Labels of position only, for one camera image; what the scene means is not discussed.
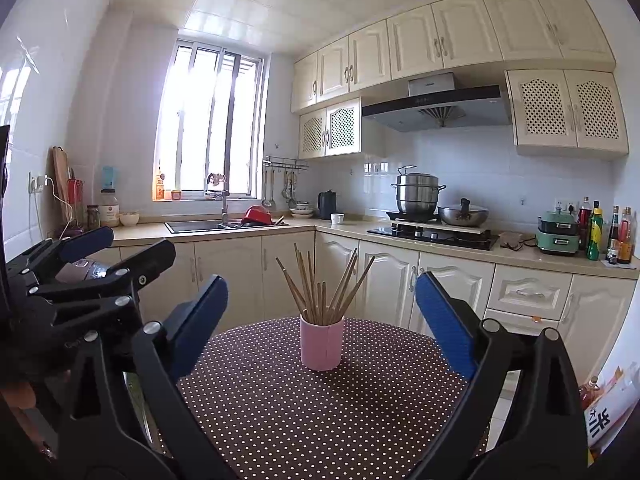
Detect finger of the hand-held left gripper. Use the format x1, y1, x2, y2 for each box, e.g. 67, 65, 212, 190
29, 238, 177, 347
6, 226, 116, 282

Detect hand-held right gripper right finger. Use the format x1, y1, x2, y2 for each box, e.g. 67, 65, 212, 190
410, 271, 591, 480

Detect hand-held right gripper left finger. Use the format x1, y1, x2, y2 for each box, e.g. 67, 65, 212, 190
67, 275, 236, 480

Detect bunch of wooden chopsticks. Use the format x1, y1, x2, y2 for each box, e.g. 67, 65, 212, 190
274, 242, 376, 326

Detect pink cup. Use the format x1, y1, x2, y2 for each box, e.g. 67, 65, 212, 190
299, 313, 346, 372

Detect person's left hand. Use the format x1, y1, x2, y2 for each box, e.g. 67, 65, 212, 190
0, 374, 38, 413

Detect grey rice cooker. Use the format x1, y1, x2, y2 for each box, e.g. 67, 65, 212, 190
54, 257, 109, 284

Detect large glass jar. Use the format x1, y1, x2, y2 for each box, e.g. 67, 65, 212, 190
98, 188, 121, 229

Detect stainless steel sink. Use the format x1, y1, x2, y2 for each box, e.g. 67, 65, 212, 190
164, 218, 241, 235

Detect wooden cutting board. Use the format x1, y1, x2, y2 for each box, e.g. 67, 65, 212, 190
52, 145, 76, 234

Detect black gas stove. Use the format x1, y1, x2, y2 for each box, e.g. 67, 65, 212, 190
366, 223, 501, 251

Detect metal sink faucet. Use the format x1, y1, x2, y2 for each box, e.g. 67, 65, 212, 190
205, 172, 231, 229

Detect light wooden board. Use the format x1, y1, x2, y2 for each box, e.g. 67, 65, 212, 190
389, 217, 494, 235

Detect beige dish cloth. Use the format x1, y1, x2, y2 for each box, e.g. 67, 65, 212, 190
499, 230, 527, 252

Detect steel wok with lid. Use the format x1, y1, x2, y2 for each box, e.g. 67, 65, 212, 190
437, 198, 490, 228

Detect red bowl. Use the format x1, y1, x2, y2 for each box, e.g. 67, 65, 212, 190
241, 204, 274, 228

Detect stainless steel steamer pot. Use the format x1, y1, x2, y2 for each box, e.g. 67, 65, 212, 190
390, 164, 447, 224

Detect beige kitchen countertop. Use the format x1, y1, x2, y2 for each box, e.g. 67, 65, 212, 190
107, 214, 640, 282

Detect hanging metal ladle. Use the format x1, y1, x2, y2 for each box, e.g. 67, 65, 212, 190
262, 169, 277, 210

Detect brown polka-dot tablecloth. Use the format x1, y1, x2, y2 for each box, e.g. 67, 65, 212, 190
154, 316, 494, 480

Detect green electric cooker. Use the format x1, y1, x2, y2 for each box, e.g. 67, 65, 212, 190
536, 209, 581, 257

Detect sliding kitchen window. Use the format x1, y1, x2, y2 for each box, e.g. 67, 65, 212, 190
154, 37, 266, 204

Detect hanging metal spatula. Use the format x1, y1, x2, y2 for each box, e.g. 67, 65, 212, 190
280, 169, 296, 209

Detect black electric kettle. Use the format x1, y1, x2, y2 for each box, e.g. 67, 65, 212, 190
317, 189, 339, 221

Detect red-capped sauce bottle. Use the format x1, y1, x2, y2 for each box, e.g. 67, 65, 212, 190
577, 197, 592, 251

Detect green bottle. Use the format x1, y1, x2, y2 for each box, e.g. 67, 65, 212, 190
586, 201, 604, 261

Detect dark sauce bottle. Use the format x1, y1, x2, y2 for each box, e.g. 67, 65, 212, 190
605, 205, 621, 264

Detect printed paper bag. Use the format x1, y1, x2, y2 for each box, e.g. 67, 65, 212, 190
582, 359, 640, 454

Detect orange-labelled oil bottle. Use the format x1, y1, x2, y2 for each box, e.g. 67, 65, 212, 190
617, 205, 636, 265

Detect black range hood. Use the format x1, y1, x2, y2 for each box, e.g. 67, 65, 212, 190
360, 72, 514, 134

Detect cream lattice door cabinet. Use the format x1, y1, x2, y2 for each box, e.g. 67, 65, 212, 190
298, 97, 362, 160
504, 68, 630, 161

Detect white charger with cable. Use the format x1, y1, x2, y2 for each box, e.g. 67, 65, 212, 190
28, 172, 77, 242

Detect metal wall utensil rail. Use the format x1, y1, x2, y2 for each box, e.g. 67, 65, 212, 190
262, 155, 310, 174

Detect cream upper wall cabinets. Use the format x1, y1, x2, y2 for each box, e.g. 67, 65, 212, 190
289, 0, 617, 114

